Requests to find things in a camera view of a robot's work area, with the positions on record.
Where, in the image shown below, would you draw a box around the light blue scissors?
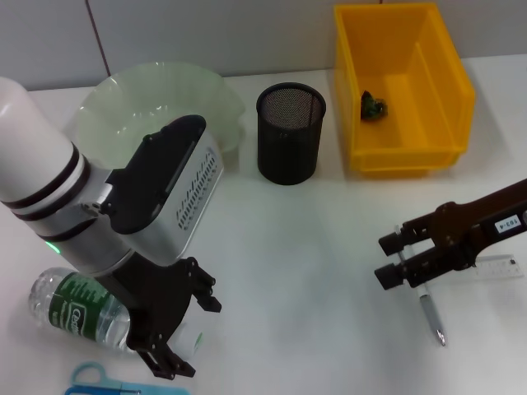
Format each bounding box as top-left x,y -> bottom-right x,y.
72,361 -> 124,390

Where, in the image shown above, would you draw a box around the pale green wavy glass bowl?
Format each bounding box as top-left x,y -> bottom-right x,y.
75,60 -> 247,172

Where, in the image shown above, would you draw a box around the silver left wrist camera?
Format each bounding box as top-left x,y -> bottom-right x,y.
105,114 -> 226,268

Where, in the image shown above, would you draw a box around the silver ballpoint pen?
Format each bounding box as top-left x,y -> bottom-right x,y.
394,224 -> 449,347

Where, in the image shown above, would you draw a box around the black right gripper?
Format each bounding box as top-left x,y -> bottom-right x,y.
374,179 -> 527,292

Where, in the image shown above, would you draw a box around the yellow plastic bin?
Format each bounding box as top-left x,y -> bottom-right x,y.
333,2 -> 477,179

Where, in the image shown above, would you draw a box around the transparent plastic ruler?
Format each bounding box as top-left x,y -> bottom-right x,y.
469,253 -> 519,281

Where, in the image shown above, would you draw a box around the clear green-label water bottle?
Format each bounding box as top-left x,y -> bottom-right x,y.
27,267 -> 205,357

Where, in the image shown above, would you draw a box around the black mesh pen holder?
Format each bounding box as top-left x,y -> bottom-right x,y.
255,82 -> 327,186

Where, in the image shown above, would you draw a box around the green plastic wrapper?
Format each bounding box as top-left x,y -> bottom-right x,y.
360,90 -> 390,122

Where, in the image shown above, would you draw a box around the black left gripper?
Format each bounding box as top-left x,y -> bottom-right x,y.
98,254 -> 223,379

